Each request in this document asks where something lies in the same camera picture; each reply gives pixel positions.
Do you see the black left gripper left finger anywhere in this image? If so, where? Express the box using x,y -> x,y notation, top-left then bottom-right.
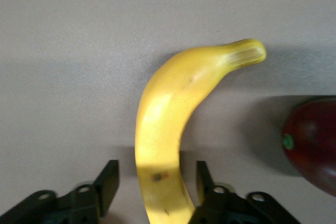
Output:
0,159 -> 120,224

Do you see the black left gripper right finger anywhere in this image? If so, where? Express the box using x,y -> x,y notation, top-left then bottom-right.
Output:
187,160 -> 301,224

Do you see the yellow banana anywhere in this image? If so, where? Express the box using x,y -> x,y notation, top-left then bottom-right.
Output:
134,38 -> 268,224

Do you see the red yellow mango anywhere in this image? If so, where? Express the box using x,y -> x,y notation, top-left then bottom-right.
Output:
281,97 -> 336,198

